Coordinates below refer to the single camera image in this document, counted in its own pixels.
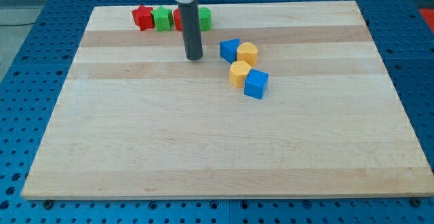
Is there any yellow hexagon block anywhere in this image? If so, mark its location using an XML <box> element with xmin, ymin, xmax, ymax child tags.
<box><xmin>229</xmin><ymin>60</ymin><xmax>252</xmax><ymax>88</ymax></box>

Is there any blue triangular block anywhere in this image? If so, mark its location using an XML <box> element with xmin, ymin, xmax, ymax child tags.
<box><xmin>220</xmin><ymin>39</ymin><xmax>240</xmax><ymax>63</ymax></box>

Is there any blue cube block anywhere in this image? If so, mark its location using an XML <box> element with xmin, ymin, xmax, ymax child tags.
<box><xmin>244</xmin><ymin>69</ymin><xmax>269</xmax><ymax>99</ymax></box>

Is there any red star block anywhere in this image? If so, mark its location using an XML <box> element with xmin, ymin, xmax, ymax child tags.
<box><xmin>132</xmin><ymin>5</ymin><xmax>155</xmax><ymax>31</ymax></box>

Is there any light wooden board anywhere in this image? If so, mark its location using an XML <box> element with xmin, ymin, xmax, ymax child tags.
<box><xmin>22</xmin><ymin>1</ymin><xmax>433</xmax><ymax>200</ymax></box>

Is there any green cylinder block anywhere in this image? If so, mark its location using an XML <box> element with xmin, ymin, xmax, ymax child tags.
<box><xmin>199</xmin><ymin>7</ymin><xmax>212</xmax><ymax>31</ymax></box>

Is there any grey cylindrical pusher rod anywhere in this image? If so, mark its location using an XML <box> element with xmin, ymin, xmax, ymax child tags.
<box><xmin>178</xmin><ymin>0</ymin><xmax>203</xmax><ymax>60</ymax></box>

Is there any green star block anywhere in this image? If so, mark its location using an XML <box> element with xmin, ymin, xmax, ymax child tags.
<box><xmin>151</xmin><ymin>6</ymin><xmax>174</xmax><ymax>32</ymax></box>

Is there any yellow heart block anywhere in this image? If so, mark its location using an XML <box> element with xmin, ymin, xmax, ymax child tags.
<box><xmin>237</xmin><ymin>42</ymin><xmax>258</xmax><ymax>67</ymax></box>

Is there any red cylinder block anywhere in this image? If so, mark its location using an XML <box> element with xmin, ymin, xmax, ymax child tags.
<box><xmin>173</xmin><ymin>8</ymin><xmax>182</xmax><ymax>31</ymax></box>

